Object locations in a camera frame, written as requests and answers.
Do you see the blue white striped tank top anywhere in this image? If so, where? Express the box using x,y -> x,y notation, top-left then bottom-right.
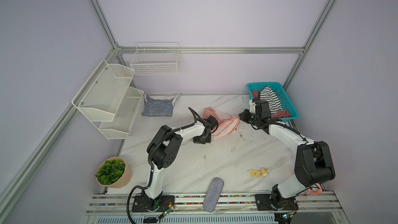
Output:
142,94 -> 180,117

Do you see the white mesh wall shelf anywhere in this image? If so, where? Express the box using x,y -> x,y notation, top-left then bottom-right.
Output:
72,60 -> 144,140

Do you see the grey fabric pouch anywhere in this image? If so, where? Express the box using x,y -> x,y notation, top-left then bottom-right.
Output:
203,177 -> 224,213

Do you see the black white striped tank top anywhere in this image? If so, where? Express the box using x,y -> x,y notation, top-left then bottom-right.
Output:
260,86 -> 282,114

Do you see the white wire wall basket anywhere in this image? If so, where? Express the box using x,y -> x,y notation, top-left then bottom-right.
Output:
130,42 -> 181,76

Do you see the horizontal aluminium frame bar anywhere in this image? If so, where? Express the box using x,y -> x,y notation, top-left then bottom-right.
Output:
118,47 -> 305,55

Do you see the pink watering can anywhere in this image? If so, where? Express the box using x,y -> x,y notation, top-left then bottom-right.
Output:
307,184 -> 323,196

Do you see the dark red garment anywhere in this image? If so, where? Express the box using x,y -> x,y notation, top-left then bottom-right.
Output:
251,90 -> 292,119

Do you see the teal plastic basket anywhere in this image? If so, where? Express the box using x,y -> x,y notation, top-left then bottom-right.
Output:
247,82 -> 299,122

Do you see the yellow toy giraffe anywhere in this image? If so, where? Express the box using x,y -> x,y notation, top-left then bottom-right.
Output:
248,168 -> 268,178

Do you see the aluminium frame corner post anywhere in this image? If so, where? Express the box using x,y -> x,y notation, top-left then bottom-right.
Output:
76,0 -> 137,89

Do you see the green potted plant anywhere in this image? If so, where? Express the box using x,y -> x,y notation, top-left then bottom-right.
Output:
95,157 -> 132,188

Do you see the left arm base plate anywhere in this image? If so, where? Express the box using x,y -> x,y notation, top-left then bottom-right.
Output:
131,194 -> 175,213

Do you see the red white striped tank top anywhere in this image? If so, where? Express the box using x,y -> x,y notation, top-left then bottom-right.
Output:
202,107 -> 240,141

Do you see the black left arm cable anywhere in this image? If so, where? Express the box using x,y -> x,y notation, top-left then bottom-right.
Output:
125,107 -> 203,224

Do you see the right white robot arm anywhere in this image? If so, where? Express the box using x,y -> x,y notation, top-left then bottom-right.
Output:
238,110 -> 335,211

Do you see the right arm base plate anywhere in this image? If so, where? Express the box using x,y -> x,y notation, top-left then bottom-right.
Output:
255,194 -> 299,211

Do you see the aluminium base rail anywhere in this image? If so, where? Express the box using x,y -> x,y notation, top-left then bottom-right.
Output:
86,191 -> 343,215

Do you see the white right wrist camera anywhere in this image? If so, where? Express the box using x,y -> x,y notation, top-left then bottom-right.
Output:
249,99 -> 272,119

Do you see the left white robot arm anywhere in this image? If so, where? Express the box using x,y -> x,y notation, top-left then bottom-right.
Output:
144,116 -> 219,200

